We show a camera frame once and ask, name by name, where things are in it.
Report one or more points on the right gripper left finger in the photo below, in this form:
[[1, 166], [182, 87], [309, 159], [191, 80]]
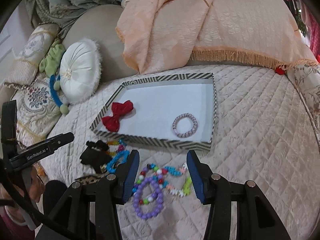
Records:
[[126, 174]]

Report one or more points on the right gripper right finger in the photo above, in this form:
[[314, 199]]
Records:
[[200, 174]]

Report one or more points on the black velvet bow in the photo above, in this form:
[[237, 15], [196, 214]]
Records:
[[94, 158]]

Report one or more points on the leopard print bow scrunchie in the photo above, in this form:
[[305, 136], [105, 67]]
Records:
[[90, 178]]

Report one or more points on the red velvet bow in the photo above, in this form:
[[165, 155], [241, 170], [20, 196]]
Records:
[[112, 123]]

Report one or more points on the black scrunchie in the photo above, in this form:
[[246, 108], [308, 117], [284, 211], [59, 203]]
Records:
[[98, 145]]

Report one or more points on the person's left hand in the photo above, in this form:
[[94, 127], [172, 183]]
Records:
[[35, 192]]

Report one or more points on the floral embroidered cushion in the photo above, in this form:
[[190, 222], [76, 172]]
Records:
[[37, 112]]

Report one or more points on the striped tray box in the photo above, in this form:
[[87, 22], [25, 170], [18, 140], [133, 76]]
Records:
[[170, 111]]

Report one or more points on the quilted beige bedspread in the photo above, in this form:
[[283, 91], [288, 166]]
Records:
[[262, 133]]

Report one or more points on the beige bolster pillow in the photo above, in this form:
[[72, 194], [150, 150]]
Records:
[[26, 64]]

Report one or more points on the blue green plush toy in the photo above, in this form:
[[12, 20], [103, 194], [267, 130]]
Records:
[[49, 65]]

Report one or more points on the round white satin pillow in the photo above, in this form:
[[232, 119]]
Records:
[[80, 70]]

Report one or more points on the small red object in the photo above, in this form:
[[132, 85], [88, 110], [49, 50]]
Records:
[[280, 71]]

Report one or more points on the peach fringed blanket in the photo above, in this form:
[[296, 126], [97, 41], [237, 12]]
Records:
[[160, 35]]

